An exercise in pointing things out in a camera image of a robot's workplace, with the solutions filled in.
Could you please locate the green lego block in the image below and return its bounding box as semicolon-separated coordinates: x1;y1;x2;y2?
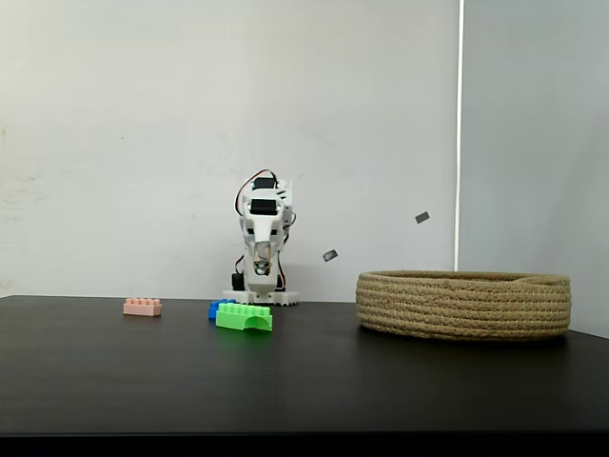
215;304;274;332

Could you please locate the blue lego block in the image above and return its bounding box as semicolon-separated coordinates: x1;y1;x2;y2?
207;298;239;322

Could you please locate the pink lego block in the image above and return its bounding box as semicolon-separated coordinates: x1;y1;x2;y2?
123;297;164;318

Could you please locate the red servo cable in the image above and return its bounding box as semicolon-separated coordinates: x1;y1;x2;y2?
233;169;281;216

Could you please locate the woven rope basket tray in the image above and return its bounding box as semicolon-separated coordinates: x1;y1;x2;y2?
355;269;572;342

